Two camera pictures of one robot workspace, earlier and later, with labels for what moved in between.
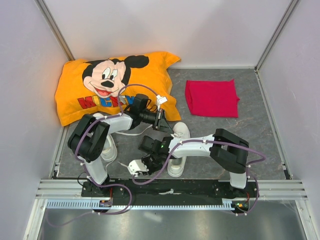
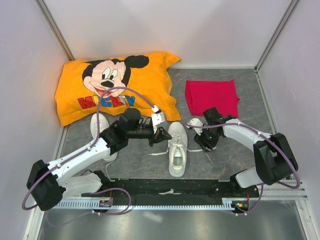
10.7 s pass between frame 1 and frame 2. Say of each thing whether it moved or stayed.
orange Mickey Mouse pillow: stayed
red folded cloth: stayed
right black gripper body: moved
